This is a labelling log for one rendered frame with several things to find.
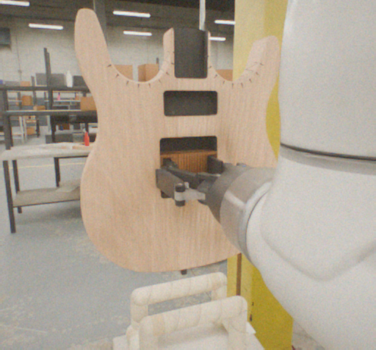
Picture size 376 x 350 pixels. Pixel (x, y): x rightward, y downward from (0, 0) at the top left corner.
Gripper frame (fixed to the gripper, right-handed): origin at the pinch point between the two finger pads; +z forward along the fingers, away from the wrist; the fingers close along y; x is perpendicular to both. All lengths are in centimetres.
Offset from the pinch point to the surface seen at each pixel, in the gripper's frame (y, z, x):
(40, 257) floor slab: -60, 270, -143
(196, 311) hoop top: 0.3, -2.3, -24.8
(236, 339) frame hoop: 7.9, -2.8, -31.9
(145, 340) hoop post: -8.7, -3.0, -27.2
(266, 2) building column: 61, 76, 50
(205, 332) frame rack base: 4.9, 4.5, -35.6
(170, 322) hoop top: -4.6, -2.8, -25.3
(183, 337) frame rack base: 0.3, 4.7, -35.6
